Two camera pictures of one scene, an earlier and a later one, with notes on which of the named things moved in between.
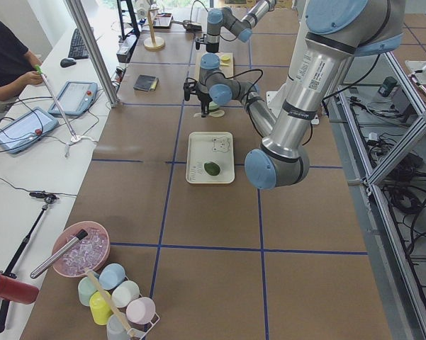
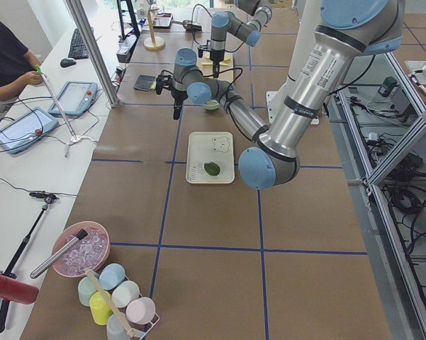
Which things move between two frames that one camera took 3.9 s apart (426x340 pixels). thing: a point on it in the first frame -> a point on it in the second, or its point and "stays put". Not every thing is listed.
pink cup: (141, 310) stays put
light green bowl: (213, 105) stays put
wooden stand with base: (153, 42) stays put
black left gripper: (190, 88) -> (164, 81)
